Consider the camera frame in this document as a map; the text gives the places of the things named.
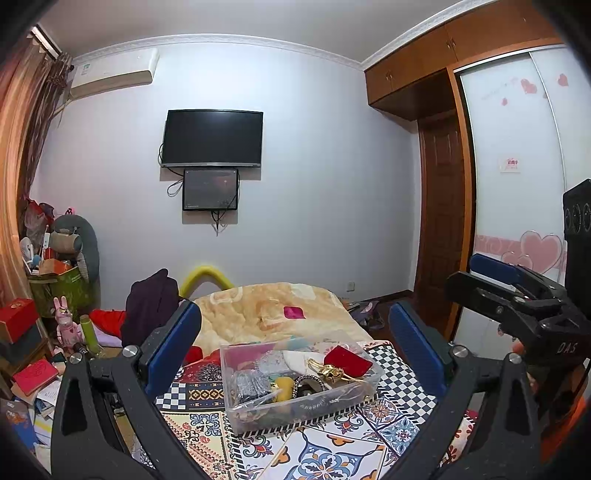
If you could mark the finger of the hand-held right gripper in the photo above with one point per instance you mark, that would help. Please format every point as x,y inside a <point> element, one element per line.
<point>480,293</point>
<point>494,266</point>

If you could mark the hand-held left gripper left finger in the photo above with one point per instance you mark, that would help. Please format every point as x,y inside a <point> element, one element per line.
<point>178,346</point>

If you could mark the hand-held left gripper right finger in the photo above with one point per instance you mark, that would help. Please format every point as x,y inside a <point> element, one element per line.
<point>415,350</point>

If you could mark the red velvet pouch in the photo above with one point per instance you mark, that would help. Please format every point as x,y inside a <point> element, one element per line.
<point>348,361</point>

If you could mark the black sequin cloth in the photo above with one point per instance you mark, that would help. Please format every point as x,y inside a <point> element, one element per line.
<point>251,387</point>

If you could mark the yellow round object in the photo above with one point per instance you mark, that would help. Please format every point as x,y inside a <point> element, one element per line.
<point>284,388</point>

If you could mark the white cloth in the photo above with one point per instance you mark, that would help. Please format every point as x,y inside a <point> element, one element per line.
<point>300,360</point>

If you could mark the clear plastic storage box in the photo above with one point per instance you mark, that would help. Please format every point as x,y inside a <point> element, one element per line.
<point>277,417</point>

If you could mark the red cushion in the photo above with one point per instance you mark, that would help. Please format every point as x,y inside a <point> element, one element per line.
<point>205,356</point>

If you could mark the dark purple clothing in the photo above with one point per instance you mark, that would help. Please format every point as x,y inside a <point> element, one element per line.
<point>147,304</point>

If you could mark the grey purple bag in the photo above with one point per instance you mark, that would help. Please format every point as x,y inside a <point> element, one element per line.
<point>364,314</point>

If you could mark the brown wooden door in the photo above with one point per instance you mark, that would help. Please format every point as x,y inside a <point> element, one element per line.
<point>441,221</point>

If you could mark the red garment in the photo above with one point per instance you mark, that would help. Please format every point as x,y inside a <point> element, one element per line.
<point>108,323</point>

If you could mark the yellow foam arch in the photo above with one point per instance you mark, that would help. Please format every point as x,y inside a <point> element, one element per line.
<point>205,273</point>

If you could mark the green bottle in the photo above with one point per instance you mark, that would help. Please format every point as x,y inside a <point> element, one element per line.
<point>90,334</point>

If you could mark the beige floral blanket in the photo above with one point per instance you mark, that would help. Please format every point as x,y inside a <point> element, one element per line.
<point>258,309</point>

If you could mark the red white sticker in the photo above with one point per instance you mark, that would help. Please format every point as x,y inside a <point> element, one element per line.
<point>510,165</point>

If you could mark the pink bunny figure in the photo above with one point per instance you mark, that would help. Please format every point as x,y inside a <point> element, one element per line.
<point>67,323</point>

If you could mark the green shopping bag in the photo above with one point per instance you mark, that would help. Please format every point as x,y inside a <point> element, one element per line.
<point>64,290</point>

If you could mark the white sliding wardrobe door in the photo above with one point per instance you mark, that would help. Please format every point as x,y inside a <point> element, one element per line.
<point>517,138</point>

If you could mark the patterned bedsheet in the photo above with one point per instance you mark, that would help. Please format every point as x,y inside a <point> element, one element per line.
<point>323,461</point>

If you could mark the orange box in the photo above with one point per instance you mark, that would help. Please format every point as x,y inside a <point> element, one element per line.
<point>55,267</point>

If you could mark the flat red box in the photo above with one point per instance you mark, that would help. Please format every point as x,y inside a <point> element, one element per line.
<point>34,376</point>

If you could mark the grey plush toy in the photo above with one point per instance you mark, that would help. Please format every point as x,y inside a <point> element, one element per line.
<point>74,240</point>

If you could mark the pile of books and papers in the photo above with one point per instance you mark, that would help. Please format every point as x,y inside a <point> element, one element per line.
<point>44,415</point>

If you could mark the grey box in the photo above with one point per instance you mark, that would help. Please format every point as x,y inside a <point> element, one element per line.
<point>21,348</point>

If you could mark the red gift box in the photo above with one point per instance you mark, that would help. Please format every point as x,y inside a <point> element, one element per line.
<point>18,318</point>

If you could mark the small white fan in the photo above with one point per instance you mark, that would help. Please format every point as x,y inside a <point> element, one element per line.
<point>27,254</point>

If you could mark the red plastic bag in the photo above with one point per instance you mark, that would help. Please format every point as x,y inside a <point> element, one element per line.
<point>39,214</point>

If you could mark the wooden overhead cabinet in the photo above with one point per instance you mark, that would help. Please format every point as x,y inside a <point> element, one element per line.
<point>438,60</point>

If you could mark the orange striped curtain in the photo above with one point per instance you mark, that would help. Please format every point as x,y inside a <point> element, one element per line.
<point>14,161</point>

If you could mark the brown sheer curtain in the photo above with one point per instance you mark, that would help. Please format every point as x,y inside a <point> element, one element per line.
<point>48,115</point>

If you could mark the white air conditioner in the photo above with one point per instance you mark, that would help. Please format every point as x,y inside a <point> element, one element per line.
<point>115,69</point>

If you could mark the small black wall monitor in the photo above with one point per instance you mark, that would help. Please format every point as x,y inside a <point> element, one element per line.
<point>210,189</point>

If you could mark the black wall television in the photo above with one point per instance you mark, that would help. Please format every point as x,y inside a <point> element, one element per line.
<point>212,137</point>

